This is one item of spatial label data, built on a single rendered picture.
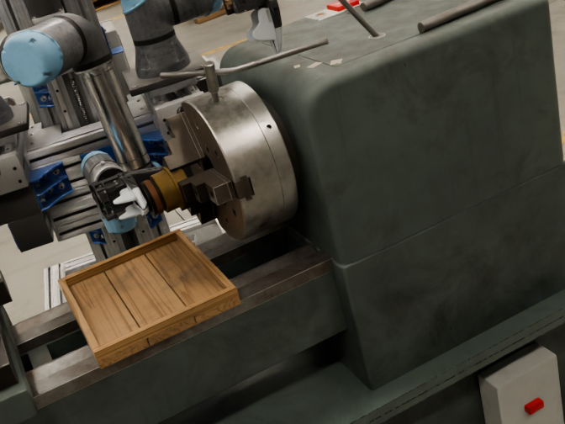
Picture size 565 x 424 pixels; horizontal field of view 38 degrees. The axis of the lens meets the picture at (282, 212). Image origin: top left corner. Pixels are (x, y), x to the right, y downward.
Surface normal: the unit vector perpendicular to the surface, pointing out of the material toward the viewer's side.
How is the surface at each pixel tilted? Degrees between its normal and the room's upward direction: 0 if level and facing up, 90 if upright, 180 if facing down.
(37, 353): 0
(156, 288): 0
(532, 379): 90
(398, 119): 90
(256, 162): 73
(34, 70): 89
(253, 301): 90
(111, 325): 0
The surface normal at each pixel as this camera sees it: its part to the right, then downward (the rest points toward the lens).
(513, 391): 0.43, 0.31
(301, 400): -0.23, -0.87
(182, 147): 0.24, -0.19
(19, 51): -0.29, 0.48
